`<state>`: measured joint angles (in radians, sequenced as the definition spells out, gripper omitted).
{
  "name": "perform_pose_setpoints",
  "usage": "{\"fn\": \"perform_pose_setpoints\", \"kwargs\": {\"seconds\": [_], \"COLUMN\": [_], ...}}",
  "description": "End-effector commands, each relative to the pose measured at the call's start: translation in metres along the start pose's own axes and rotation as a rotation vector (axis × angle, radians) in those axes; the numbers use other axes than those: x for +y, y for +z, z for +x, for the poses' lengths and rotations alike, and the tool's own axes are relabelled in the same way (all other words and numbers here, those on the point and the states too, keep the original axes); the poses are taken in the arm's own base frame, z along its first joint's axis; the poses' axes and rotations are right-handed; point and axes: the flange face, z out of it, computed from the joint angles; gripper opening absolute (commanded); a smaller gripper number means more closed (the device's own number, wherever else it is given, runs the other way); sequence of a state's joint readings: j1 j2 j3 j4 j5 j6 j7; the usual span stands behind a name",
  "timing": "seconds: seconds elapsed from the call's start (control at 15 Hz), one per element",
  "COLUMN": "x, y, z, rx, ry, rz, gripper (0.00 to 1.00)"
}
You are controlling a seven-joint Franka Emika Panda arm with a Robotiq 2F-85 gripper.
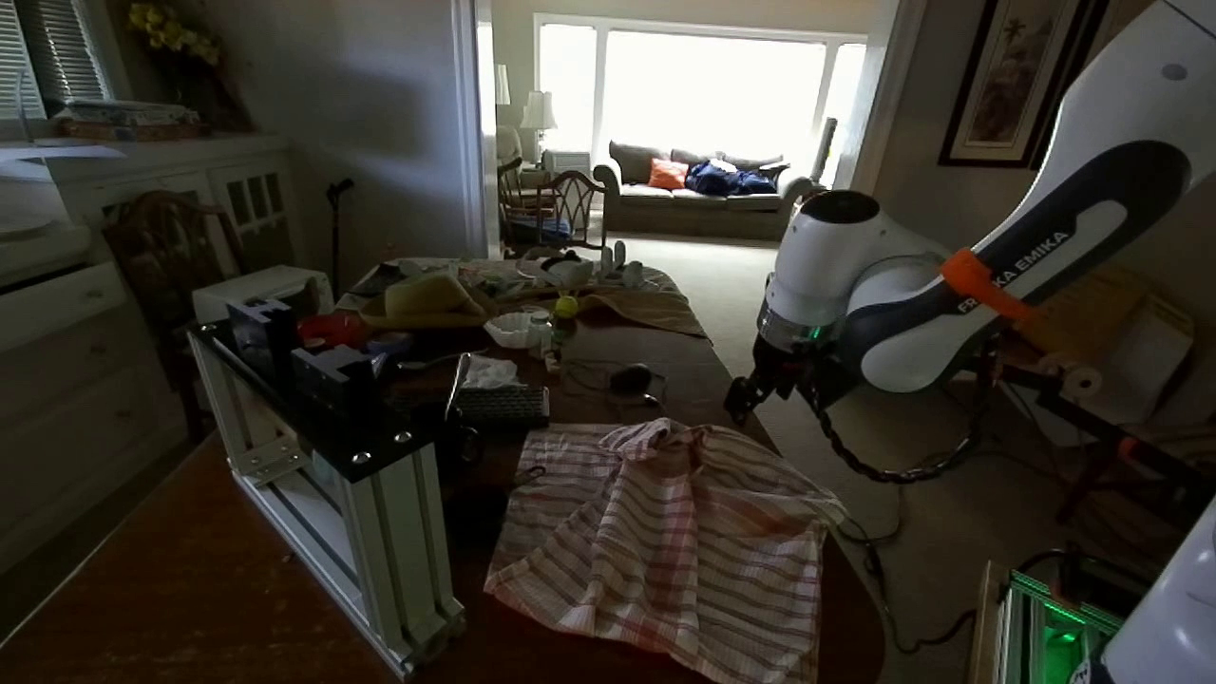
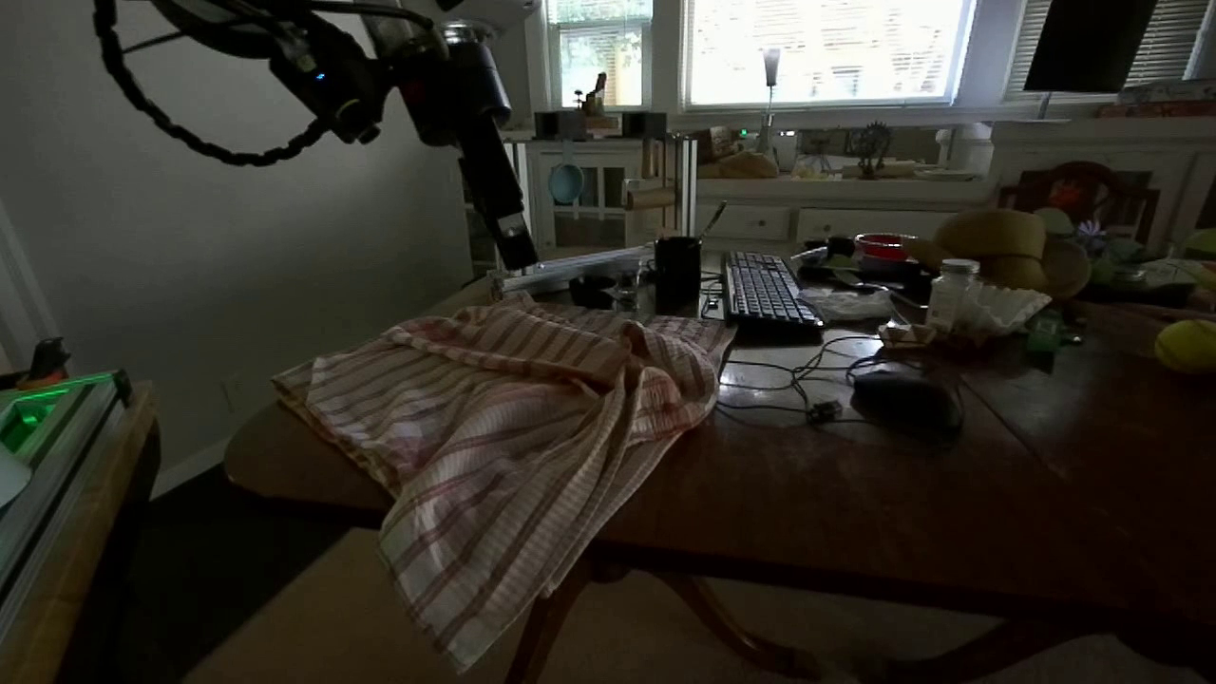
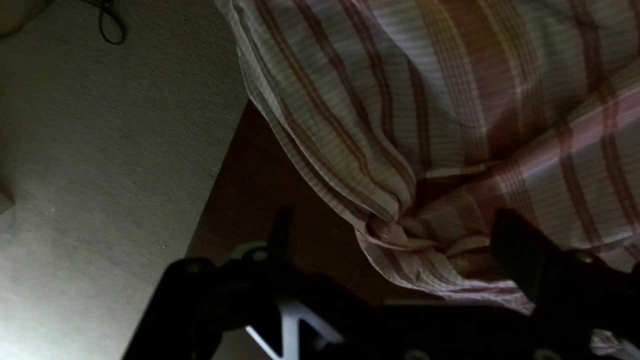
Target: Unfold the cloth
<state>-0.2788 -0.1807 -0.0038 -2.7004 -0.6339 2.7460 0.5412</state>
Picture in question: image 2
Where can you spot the green-lit control box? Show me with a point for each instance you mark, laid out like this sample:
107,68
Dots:
40,421

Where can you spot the small green bottle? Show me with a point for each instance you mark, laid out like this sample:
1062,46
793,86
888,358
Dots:
1042,344

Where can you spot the white bowl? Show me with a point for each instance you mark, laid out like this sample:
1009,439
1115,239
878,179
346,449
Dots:
854,307

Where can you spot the yellow straw hat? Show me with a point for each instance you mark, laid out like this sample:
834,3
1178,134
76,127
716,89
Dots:
995,240

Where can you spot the black monitor screen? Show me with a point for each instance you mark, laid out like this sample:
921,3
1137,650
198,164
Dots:
1088,42

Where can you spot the yellow-green ball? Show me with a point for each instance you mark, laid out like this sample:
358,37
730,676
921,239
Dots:
1186,344

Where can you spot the black cup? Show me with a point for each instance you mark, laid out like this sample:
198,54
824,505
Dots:
679,274

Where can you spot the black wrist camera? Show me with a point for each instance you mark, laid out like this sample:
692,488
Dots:
328,80

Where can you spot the small potted plant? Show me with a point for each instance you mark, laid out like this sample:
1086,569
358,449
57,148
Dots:
591,98

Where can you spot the white paper tray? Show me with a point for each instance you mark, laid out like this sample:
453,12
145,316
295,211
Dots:
1014,311

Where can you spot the black computer mouse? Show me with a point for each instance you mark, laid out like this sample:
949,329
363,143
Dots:
905,401

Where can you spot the brown wooden dining chair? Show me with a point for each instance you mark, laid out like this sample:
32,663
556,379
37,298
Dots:
1076,196

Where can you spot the white sideboard cabinet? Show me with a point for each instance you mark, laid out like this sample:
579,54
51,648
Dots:
760,222

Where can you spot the white plastic jar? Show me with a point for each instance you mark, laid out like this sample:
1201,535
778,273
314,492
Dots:
957,295

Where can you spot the black computer keyboard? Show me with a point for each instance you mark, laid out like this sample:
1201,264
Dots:
767,301

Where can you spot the wooden side table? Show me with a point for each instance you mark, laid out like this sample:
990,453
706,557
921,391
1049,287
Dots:
89,572

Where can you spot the red striped white cloth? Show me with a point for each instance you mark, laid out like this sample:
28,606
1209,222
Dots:
507,444

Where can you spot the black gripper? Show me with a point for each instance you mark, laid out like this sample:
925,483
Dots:
461,89

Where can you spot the red bowl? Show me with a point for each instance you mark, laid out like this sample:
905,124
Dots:
888,248

